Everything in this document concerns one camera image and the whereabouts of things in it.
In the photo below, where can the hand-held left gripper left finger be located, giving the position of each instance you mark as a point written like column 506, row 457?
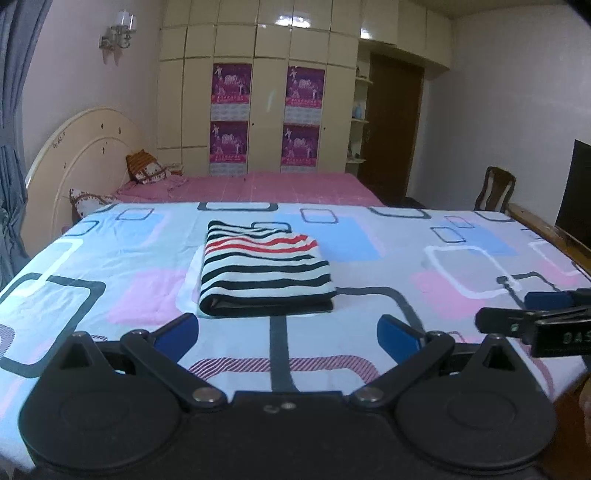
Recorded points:
column 178, row 330

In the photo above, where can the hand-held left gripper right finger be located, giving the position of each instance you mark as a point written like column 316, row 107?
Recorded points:
column 396, row 334

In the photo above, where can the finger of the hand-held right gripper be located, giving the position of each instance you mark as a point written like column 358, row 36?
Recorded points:
column 549, row 299
column 503, row 323

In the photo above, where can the black white red striped shirt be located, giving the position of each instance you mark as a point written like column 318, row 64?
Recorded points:
column 265, row 272

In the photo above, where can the printed bed sheet with rectangles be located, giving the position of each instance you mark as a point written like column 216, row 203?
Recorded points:
column 138, row 258

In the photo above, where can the black television screen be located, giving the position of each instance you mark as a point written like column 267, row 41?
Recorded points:
column 575, row 189

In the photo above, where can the wooden chair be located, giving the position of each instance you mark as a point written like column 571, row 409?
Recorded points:
column 495, row 189

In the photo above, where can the brown edged white pillow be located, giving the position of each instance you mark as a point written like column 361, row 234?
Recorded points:
column 90, row 199

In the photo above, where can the brown patterned pillow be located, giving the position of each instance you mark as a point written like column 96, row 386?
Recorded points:
column 147, row 167

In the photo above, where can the pink bed sheet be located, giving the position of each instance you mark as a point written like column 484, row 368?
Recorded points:
column 277, row 187

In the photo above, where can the brown wooden door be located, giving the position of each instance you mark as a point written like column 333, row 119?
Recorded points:
column 392, row 134

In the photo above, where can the cream round headboard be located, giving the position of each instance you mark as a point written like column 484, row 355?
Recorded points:
column 83, row 147

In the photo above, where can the cream corner shelf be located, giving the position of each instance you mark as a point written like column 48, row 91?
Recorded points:
column 360, row 117

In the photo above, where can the grey curtain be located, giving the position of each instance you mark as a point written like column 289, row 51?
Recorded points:
column 14, row 138

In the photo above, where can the cream wardrobe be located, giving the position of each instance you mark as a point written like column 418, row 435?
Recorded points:
column 272, row 37

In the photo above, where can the wooden bed frame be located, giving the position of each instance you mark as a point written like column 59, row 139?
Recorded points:
column 549, row 235

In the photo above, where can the purple wall poster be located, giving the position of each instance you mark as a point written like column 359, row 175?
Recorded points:
column 304, row 86
column 300, row 145
column 229, row 143
column 231, row 83

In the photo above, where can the wall lamp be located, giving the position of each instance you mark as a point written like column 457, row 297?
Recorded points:
column 119, row 30

